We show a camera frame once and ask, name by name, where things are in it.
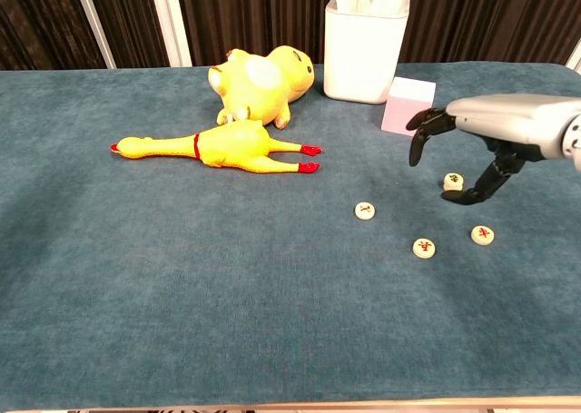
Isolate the dark brown pleated curtain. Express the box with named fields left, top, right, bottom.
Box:
left=0, top=0, right=581, bottom=72

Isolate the yellow rubber chicken toy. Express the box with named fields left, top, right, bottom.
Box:
left=109, top=119, right=324, bottom=175

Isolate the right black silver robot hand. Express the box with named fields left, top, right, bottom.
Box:
left=405, top=93, right=574, bottom=206

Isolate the pink white cube block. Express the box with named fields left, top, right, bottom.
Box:
left=379, top=76, right=438, bottom=137

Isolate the yellow plush duck toy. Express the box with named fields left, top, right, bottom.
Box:
left=207, top=44, right=316, bottom=131

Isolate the white metal frame post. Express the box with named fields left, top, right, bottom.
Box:
left=565, top=38, right=581, bottom=76
left=148, top=0, right=194, bottom=68
left=71, top=0, right=118, bottom=70

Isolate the teal fabric table mat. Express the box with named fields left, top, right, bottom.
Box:
left=0, top=62, right=581, bottom=409

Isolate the white square plastic container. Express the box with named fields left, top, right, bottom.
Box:
left=323, top=0, right=409, bottom=105

